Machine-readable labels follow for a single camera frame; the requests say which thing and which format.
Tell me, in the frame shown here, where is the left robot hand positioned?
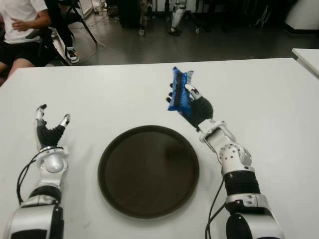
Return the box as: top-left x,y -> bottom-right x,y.
34,104 -> 71,149

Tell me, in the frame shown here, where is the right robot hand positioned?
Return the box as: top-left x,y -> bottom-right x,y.
164,83 -> 215,130

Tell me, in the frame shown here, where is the blue Oreo cookie packet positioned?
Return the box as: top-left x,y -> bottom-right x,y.
166,65 -> 195,118

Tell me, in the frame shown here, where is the round dark brown tray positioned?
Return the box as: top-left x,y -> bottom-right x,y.
97,124 -> 200,220

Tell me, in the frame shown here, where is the person leg with sneaker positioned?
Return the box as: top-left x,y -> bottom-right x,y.
47,0 -> 81,64

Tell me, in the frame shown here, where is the white humanoid robot leg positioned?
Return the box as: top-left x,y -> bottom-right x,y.
168,0 -> 188,37

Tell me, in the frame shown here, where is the seated person white shirt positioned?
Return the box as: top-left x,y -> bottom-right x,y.
0,0 -> 52,82

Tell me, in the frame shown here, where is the black chair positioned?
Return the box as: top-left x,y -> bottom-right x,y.
37,0 -> 98,67

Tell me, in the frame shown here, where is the white side table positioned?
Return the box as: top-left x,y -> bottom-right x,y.
291,48 -> 319,81

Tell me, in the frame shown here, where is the white pillar base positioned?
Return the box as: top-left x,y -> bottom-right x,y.
284,0 -> 319,34

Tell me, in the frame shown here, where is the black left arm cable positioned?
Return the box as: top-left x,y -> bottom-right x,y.
16,148 -> 64,204

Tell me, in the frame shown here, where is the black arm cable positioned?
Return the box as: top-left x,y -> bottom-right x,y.
204,178 -> 226,239
16,148 -> 64,204

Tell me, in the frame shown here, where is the white floor cable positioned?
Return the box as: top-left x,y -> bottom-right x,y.
77,37 -> 106,63

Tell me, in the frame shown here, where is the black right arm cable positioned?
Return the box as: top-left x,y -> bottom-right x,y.
204,178 -> 226,239

